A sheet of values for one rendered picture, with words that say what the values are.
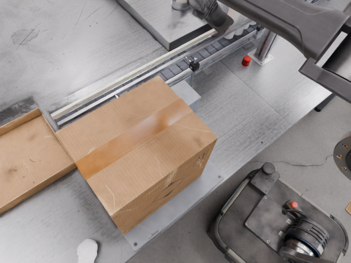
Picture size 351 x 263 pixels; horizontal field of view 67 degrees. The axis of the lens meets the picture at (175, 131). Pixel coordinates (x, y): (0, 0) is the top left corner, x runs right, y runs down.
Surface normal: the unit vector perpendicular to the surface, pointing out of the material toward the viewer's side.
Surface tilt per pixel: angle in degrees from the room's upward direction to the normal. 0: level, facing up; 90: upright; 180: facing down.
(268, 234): 0
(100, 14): 0
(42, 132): 0
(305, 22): 47
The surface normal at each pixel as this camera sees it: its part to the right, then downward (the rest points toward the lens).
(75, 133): 0.07, -0.48
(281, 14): -0.47, 0.11
